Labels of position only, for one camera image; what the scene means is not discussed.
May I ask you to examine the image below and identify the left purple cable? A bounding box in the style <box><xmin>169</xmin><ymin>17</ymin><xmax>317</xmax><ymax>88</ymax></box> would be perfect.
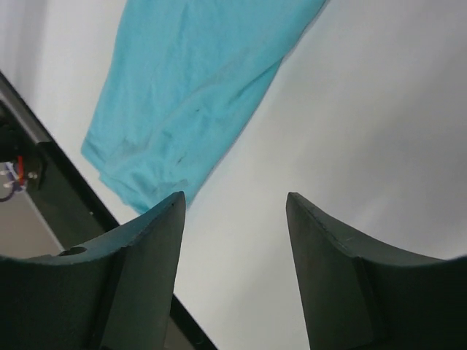
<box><xmin>0</xmin><ymin>163</ymin><xmax>26</xmax><ymax>202</ymax></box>

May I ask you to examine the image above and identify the teal polo shirt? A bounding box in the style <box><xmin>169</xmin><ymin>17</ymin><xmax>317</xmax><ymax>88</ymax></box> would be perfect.
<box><xmin>81</xmin><ymin>1</ymin><xmax>323</xmax><ymax>214</ymax></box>

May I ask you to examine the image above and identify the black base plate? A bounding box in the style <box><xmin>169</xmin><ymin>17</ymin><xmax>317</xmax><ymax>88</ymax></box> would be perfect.
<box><xmin>1</xmin><ymin>78</ymin><xmax>214</xmax><ymax>349</ymax></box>

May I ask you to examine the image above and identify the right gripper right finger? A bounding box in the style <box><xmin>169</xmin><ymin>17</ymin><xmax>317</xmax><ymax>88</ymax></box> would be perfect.
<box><xmin>286</xmin><ymin>192</ymin><xmax>466</xmax><ymax>349</ymax></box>

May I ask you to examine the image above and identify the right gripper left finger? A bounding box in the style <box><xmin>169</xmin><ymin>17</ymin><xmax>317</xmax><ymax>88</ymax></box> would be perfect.
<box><xmin>1</xmin><ymin>192</ymin><xmax>186</xmax><ymax>349</ymax></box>

